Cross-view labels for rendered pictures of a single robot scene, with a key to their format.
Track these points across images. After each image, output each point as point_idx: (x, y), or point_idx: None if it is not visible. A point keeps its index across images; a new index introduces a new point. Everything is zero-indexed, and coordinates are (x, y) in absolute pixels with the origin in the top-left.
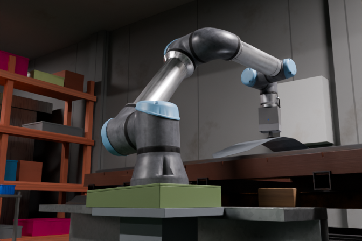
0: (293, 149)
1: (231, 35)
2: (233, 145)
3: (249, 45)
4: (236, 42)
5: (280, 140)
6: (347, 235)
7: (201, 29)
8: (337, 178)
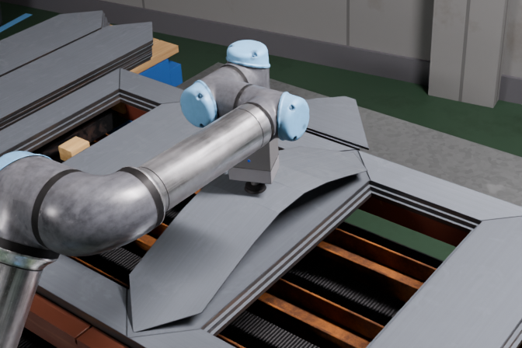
0: (304, 168)
1: (137, 208)
2: (175, 224)
3: (189, 166)
4: (152, 218)
5: (276, 182)
6: None
7: (59, 207)
8: None
